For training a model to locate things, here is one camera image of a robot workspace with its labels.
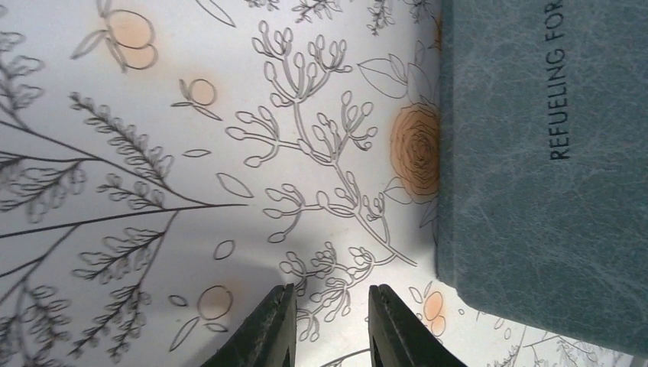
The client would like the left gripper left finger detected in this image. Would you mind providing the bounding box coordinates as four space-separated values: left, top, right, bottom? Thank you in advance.
202 283 296 367

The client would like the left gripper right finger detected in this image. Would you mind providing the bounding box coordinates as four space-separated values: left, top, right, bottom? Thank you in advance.
368 284 465 367

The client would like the grey glasses case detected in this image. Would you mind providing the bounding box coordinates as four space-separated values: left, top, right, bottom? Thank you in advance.
436 1 647 357

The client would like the floral table mat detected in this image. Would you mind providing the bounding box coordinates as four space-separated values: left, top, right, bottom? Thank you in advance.
1 1 646 366

